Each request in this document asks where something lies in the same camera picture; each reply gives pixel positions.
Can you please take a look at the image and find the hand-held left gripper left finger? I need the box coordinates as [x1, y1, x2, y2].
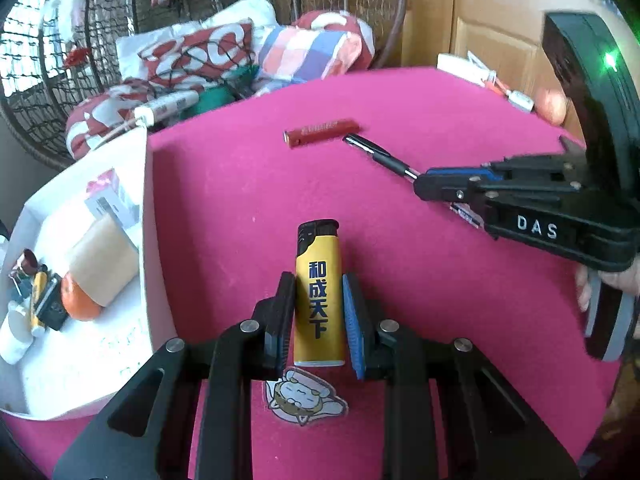
[52, 271, 297, 480]

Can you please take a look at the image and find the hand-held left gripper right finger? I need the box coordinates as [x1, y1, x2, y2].
[341, 272, 583, 480]

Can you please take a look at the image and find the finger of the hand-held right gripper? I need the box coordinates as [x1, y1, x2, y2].
[414, 172, 596, 208]
[425, 136, 588, 183]

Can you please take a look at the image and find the yellow lighter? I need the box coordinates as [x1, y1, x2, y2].
[292, 218, 347, 367]

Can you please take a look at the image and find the black pen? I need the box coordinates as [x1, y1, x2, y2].
[342, 133, 423, 181]

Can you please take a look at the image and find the orange fruit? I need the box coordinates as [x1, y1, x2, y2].
[60, 272, 103, 322]

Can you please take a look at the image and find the white ointment box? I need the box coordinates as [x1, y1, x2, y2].
[84, 169, 142, 233]

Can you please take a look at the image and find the white cardboard box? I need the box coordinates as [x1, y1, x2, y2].
[0, 127, 181, 421]

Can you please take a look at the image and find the person's right hand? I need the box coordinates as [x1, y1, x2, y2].
[574, 260, 640, 312]

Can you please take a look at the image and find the small printed packet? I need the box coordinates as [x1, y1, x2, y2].
[449, 201, 485, 231]

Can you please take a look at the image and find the cat sticker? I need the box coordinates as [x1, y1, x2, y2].
[264, 367, 348, 427]

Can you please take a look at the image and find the white square device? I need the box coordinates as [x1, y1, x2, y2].
[505, 89, 536, 112]

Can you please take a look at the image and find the white oblong box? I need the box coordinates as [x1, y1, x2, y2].
[436, 51, 496, 86]

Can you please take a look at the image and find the red slim lighter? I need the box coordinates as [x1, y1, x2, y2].
[283, 117, 358, 151]

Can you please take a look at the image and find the magenta tablecloth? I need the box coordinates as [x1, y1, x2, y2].
[0, 65, 621, 480]

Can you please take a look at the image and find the wooden door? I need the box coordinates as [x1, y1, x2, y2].
[400, 0, 621, 136]

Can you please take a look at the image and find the plaid pillow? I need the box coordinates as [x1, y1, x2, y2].
[252, 25, 363, 98]

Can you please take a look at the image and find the round red patterned cushion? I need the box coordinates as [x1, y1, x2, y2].
[292, 10, 376, 73]

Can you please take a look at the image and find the small black box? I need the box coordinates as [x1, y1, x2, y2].
[40, 274, 70, 332]

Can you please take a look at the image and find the green cloth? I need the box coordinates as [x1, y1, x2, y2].
[180, 65, 261, 121]

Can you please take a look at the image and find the white power strip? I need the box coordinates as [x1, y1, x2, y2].
[132, 91, 201, 126]

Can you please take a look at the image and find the yellow marker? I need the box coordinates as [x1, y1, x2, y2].
[30, 269, 50, 337]

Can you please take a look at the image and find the dark red round object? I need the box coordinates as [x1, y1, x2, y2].
[16, 249, 42, 275]

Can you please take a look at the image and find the small white bottle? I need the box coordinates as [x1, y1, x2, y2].
[0, 302, 38, 366]

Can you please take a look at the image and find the white pillow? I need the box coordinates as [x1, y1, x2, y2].
[116, 0, 278, 81]

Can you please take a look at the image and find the square red patterned cushion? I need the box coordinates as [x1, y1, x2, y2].
[137, 17, 256, 83]

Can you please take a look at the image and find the long red patterned cushion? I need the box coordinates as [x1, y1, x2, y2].
[65, 77, 206, 161]

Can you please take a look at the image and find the small red ornament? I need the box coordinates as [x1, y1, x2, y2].
[62, 45, 93, 68]

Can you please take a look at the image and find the orange handled tool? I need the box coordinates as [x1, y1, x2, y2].
[480, 71, 511, 96]

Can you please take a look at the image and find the white power strip cable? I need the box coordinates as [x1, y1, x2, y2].
[95, 117, 138, 148]

